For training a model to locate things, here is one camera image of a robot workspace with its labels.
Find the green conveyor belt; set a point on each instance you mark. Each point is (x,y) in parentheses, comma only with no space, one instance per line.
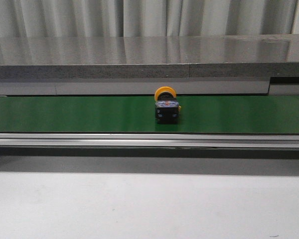
(199,114)

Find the yellow mushroom push button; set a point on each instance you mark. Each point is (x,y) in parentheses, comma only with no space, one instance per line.
(167,107)

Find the grey stone slab counter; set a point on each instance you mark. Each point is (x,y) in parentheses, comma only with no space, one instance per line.
(149,57)

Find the white pleated curtain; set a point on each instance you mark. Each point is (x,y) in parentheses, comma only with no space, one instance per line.
(129,18)

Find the grey conveyor back rail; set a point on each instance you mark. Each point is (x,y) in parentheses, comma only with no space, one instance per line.
(147,86)

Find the aluminium conveyor front rail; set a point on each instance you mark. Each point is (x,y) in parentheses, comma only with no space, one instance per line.
(280,141)

